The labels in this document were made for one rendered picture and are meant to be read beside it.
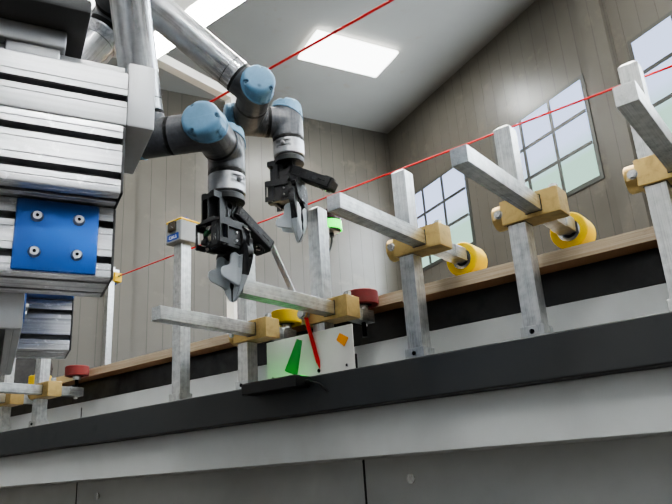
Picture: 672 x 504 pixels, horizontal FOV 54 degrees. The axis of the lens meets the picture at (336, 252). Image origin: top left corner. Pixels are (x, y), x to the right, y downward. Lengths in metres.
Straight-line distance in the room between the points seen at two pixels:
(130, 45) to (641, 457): 1.22
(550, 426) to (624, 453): 0.21
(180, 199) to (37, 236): 8.55
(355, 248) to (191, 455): 8.46
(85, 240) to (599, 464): 1.04
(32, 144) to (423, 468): 1.12
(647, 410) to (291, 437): 0.77
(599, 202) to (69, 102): 6.94
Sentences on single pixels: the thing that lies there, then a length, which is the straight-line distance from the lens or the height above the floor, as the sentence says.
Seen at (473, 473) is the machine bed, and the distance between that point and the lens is 1.54.
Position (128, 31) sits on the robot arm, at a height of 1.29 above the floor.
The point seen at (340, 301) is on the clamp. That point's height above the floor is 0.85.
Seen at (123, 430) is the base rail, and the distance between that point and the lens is 2.01.
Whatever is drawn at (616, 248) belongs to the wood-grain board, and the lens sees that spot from 1.40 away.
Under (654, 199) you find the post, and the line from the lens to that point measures 1.24.
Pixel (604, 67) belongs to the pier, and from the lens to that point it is 7.76.
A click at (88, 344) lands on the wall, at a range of 8.56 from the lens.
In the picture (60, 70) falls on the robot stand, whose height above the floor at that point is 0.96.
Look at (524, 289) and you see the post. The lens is 1.27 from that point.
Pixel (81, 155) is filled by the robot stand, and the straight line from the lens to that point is 0.83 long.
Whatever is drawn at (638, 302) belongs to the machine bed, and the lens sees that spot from 1.43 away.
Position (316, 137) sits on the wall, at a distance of 10.61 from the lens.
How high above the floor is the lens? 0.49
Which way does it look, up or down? 19 degrees up
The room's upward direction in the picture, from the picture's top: 4 degrees counter-clockwise
